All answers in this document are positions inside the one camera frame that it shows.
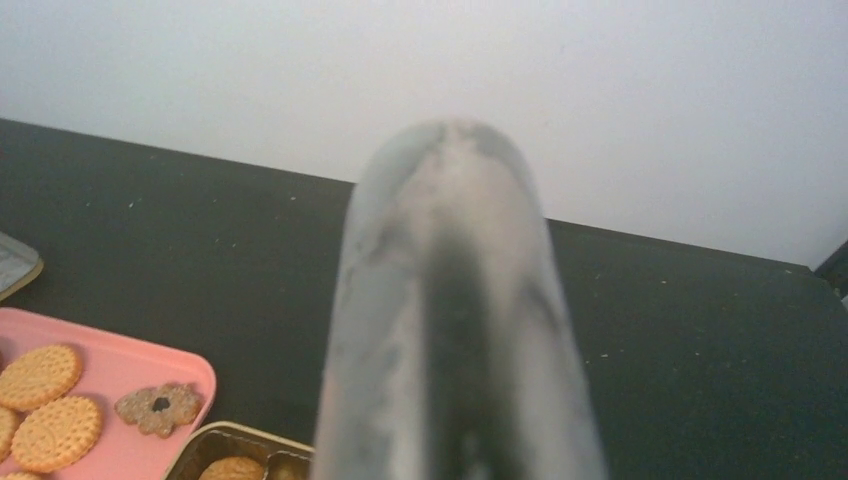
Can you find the metal tongs white handles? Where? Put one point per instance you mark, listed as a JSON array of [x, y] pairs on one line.
[[451, 352]]

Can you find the gold cookie tin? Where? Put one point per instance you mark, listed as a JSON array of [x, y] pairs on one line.
[[282, 458]]

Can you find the pink plastic tray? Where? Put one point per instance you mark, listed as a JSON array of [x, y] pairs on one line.
[[115, 365]]

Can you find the silver metal tin lid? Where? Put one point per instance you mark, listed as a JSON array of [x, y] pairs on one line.
[[20, 265]]

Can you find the round dotted yellow biscuit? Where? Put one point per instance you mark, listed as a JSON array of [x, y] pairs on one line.
[[9, 424], [40, 376], [57, 434]]

